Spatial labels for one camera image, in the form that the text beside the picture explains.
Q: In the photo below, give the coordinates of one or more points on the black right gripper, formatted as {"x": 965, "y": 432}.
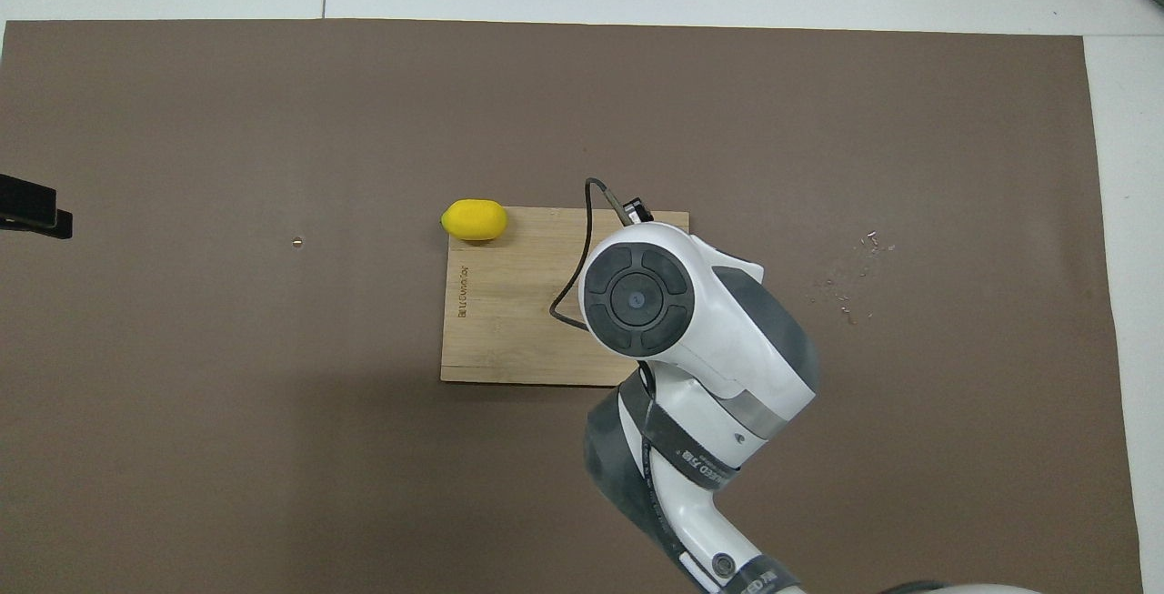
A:
{"x": 638, "y": 212}

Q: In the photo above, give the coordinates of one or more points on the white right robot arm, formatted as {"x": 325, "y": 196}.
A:
{"x": 718, "y": 339}

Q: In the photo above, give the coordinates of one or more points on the yellow lemon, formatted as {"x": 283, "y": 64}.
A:
{"x": 474, "y": 220}

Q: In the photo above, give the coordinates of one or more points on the brown paper table mat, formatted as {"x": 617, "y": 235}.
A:
{"x": 273, "y": 439}

